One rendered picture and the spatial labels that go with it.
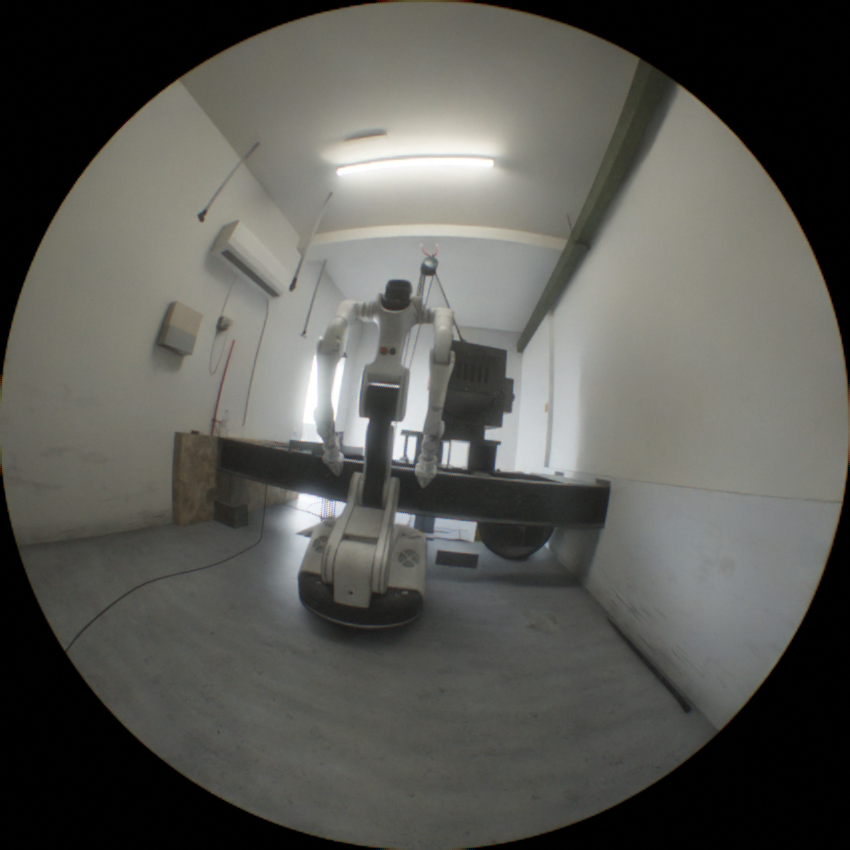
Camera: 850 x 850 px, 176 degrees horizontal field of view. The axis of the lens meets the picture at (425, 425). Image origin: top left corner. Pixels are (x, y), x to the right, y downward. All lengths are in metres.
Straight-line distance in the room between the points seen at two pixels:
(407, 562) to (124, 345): 1.98
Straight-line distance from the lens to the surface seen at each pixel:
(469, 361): 1.94
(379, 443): 1.22
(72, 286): 1.94
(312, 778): 0.84
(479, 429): 2.01
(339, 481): 1.73
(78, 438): 1.92
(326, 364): 1.11
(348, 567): 1.02
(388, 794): 0.83
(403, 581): 1.20
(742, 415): 1.18
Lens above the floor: 0.78
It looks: 5 degrees up
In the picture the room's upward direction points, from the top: 7 degrees clockwise
